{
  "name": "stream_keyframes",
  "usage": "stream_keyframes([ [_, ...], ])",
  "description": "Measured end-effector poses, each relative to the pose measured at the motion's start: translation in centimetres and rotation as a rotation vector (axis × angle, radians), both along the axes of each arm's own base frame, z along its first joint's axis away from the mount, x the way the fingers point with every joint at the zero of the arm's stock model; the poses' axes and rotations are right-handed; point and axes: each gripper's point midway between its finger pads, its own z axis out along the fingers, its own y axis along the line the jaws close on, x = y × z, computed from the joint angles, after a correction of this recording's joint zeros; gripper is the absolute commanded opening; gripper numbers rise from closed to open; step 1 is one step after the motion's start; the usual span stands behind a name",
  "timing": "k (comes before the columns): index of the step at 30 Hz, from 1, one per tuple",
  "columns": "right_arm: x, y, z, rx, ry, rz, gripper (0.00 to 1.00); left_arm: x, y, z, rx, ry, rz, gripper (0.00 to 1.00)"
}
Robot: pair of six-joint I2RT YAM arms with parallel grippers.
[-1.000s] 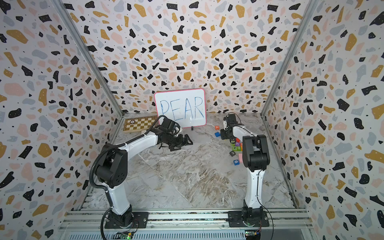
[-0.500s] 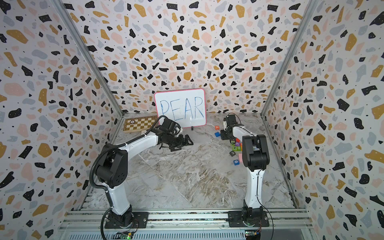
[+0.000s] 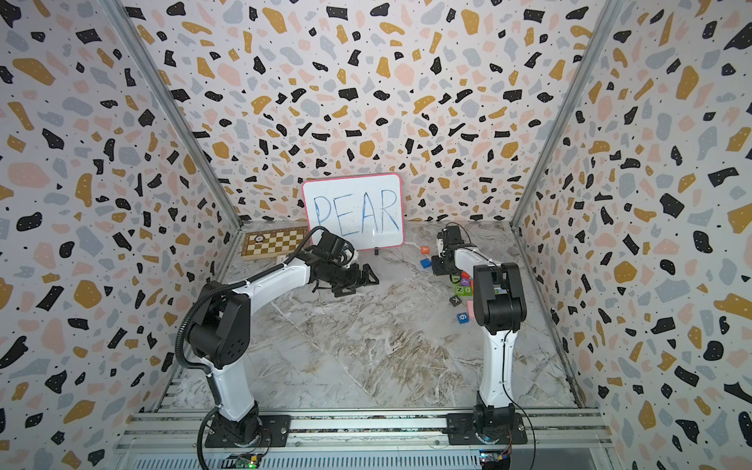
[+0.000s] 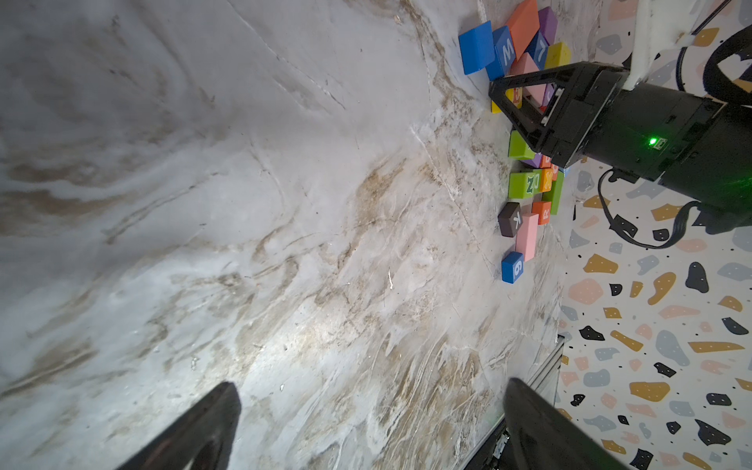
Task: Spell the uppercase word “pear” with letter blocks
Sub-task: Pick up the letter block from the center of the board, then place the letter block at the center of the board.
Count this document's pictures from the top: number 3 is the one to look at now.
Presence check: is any green block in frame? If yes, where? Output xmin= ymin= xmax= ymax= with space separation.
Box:
xmin=452 ymin=276 xmax=473 ymax=298

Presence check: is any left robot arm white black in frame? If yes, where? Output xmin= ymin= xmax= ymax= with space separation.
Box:
xmin=174 ymin=226 xmax=380 ymax=446

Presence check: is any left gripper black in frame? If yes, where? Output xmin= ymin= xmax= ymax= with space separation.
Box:
xmin=327 ymin=263 xmax=382 ymax=297

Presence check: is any whiteboard with pink frame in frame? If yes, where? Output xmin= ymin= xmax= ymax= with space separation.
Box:
xmin=302 ymin=174 xmax=405 ymax=251

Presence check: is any wooden chessboard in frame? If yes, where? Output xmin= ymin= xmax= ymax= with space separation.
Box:
xmin=240 ymin=226 xmax=307 ymax=260

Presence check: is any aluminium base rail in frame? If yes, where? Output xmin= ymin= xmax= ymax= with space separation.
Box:
xmin=111 ymin=409 xmax=621 ymax=469

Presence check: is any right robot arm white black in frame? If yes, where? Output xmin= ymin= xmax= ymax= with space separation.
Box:
xmin=431 ymin=225 xmax=527 ymax=441

